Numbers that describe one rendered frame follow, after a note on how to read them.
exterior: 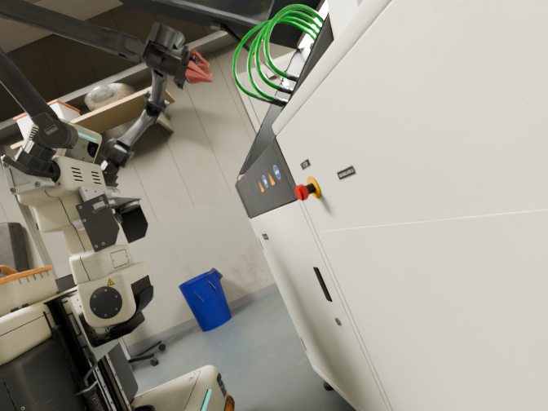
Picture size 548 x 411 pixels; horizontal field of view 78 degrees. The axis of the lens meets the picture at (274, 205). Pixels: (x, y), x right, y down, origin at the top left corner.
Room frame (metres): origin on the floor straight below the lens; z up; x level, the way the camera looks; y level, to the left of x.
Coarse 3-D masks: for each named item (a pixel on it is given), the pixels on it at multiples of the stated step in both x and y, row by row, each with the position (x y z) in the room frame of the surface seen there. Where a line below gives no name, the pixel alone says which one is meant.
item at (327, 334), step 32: (256, 224) 1.40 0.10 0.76; (288, 224) 1.00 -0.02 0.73; (288, 256) 1.14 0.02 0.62; (320, 256) 0.86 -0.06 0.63; (288, 288) 1.32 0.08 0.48; (320, 288) 0.96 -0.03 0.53; (320, 320) 1.08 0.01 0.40; (320, 352) 1.25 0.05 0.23; (352, 352) 0.92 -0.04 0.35; (352, 384) 1.04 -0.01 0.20
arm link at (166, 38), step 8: (160, 24) 1.01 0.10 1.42; (152, 32) 1.00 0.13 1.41; (160, 32) 1.00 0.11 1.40; (168, 32) 1.01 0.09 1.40; (128, 40) 0.97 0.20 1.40; (152, 40) 1.01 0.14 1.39; (160, 40) 1.00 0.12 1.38; (168, 40) 1.01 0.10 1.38; (128, 48) 0.97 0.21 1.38; (136, 48) 0.98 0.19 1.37; (144, 48) 0.98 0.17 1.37; (168, 48) 1.02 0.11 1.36; (144, 56) 1.03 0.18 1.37
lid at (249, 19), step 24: (120, 0) 1.45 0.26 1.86; (144, 0) 1.43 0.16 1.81; (168, 0) 1.44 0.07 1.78; (192, 0) 1.43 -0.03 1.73; (216, 0) 1.41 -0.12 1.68; (240, 0) 1.40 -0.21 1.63; (264, 0) 1.39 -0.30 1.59; (288, 0) 1.35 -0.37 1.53; (312, 0) 1.34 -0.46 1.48; (216, 24) 1.52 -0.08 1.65; (240, 24) 1.53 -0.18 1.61; (288, 24) 1.49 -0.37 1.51
